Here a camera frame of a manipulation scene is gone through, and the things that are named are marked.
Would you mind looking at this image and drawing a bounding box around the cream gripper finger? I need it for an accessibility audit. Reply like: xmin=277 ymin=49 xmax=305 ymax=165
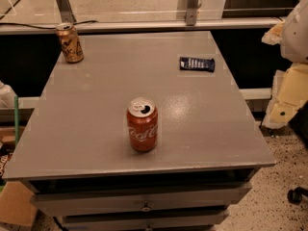
xmin=262 ymin=21 xmax=284 ymax=45
xmin=262 ymin=64 xmax=308 ymax=129

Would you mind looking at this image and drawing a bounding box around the red coke can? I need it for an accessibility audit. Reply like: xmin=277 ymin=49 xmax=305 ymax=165
xmin=126 ymin=97 xmax=158 ymax=152

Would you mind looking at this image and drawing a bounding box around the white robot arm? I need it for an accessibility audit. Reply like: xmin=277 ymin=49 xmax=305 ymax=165
xmin=262 ymin=0 xmax=308 ymax=129

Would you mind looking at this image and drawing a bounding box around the orange soda can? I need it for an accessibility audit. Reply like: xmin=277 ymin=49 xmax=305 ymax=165
xmin=56 ymin=22 xmax=84 ymax=64

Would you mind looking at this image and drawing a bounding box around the dark blue snack bar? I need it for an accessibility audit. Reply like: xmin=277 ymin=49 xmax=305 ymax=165
xmin=179 ymin=57 xmax=216 ymax=72

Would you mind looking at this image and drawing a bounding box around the black chair caster wheel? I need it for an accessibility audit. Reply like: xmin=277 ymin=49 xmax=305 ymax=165
xmin=287 ymin=187 xmax=308 ymax=205

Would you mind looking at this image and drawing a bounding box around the lower grey drawer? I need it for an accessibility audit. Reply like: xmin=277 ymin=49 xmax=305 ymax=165
xmin=63 ymin=208 xmax=228 ymax=231

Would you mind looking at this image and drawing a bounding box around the grey drawer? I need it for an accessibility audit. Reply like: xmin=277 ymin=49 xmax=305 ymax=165
xmin=31 ymin=182 xmax=251 ymax=217
xmin=63 ymin=208 xmax=228 ymax=231

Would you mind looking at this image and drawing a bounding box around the grey drawer cabinet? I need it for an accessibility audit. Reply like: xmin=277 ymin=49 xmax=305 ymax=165
xmin=4 ymin=32 xmax=275 ymax=231

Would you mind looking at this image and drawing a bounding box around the upper grey drawer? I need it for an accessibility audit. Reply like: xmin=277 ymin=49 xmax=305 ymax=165
xmin=31 ymin=182 xmax=251 ymax=217

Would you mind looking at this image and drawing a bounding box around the green pole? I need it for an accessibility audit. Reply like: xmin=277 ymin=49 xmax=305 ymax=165
xmin=14 ymin=96 xmax=20 ymax=145

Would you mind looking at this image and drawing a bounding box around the white plastic bag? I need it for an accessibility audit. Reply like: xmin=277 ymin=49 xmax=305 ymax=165
xmin=0 ymin=81 xmax=16 ymax=108

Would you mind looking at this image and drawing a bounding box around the cardboard box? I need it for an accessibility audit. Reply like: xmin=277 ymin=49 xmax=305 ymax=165
xmin=0 ymin=182 xmax=38 ymax=227

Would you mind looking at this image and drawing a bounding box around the right metal frame post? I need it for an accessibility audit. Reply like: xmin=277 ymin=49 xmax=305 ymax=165
xmin=186 ymin=0 xmax=199 ymax=26

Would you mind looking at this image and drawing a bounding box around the metal frame post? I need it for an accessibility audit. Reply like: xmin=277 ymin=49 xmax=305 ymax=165
xmin=186 ymin=0 xmax=199 ymax=26
xmin=56 ymin=0 xmax=76 ymax=23

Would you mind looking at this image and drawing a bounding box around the left metal frame post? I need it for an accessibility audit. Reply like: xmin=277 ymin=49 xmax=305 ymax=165
xmin=56 ymin=0 xmax=76 ymax=23

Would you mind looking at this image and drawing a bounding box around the black cable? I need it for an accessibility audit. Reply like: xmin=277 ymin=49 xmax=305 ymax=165
xmin=0 ymin=18 xmax=99 ymax=31

